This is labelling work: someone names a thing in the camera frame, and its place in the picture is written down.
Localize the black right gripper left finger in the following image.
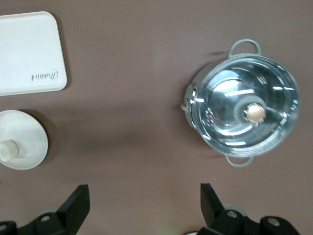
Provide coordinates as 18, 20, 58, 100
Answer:
14, 184, 90, 235

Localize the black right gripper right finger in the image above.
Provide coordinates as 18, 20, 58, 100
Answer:
200, 183, 302, 235

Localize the pale steamed bun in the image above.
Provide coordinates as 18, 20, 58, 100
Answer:
0, 139, 20, 163

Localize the beige round plate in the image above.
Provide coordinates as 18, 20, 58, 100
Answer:
0, 109, 49, 170

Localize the steel pot with glass lid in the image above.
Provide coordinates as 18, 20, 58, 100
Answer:
180, 38, 301, 170

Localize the glass pot lid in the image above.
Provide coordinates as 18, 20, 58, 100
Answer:
195, 54, 301, 158

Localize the beige rabbit print tray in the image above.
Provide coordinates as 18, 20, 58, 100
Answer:
0, 10, 68, 97

